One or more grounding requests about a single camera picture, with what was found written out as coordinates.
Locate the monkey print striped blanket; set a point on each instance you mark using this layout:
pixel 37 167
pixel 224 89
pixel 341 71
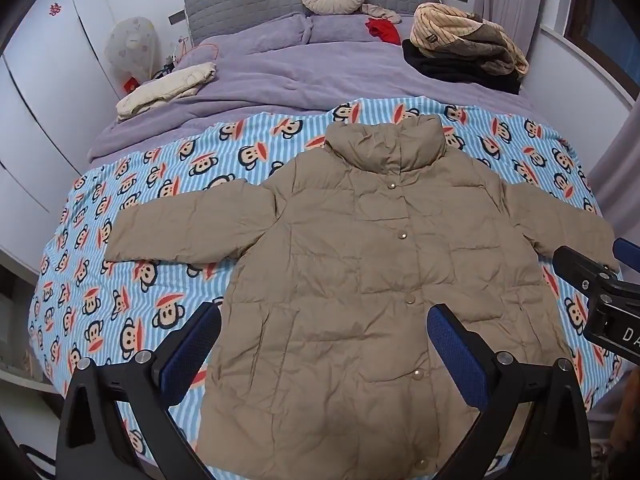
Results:
pixel 165 170

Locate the purple pillow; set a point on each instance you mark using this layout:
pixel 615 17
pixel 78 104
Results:
pixel 340 27
pixel 255 35

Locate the beige striped garment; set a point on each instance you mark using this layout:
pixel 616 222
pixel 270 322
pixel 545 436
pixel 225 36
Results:
pixel 450 22

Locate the grey curtain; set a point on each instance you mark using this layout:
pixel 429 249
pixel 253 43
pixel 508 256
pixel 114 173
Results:
pixel 617 170

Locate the red packet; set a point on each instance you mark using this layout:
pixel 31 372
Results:
pixel 131 85

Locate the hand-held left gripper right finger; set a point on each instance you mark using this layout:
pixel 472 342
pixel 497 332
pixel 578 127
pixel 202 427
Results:
pixel 457 355

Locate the purple duvet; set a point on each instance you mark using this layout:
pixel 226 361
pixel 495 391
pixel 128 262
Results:
pixel 300 80

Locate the white wardrobe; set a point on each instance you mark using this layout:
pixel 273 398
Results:
pixel 45 110

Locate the grey quilted headboard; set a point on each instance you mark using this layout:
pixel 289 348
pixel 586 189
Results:
pixel 250 5

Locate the red cloth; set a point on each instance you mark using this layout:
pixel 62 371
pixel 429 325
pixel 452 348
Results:
pixel 382 31

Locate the black garment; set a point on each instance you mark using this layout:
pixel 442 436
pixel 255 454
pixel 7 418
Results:
pixel 450 72

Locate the fan with patterned cover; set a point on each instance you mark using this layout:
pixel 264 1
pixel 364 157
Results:
pixel 129 50

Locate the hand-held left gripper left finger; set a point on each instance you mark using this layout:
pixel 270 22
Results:
pixel 192 355

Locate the brown garment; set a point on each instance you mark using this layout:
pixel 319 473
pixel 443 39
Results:
pixel 482 50

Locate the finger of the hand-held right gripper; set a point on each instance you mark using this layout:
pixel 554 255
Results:
pixel 629 249
pixel 580 267

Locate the folded cream jacket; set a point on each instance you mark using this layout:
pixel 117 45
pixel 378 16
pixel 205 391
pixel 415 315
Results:
pixel 160 90

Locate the brown fuzzy cloth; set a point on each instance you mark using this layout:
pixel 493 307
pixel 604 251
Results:
pixel 627 425

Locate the dark framed window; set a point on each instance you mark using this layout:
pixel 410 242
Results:
pixel 605 5

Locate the khaki puffer jacket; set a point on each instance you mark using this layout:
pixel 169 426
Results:
pixel 350 260

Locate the beige sock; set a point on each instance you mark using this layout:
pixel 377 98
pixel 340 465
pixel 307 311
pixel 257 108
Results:
pixel 380 11

